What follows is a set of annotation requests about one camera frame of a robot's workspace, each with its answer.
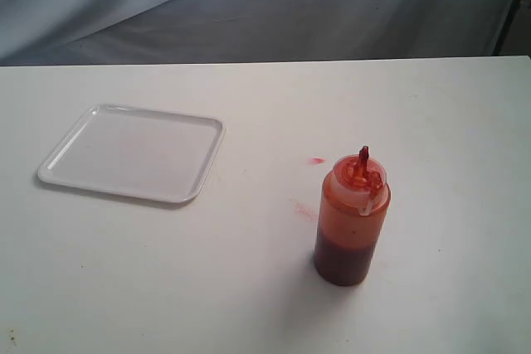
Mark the red sauce squeeze bottle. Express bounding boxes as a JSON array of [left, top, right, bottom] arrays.
[[313, 146, 391, 287]]

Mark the black tripod stand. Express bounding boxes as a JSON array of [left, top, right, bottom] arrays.
[[491, 0, 522, 56]]

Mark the grey backdrop cloth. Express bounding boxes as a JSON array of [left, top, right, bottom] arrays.
[[1, 0, 510, 65]]

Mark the white plastic tray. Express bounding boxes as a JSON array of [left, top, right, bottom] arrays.
[[37, 104, 225, 206]]

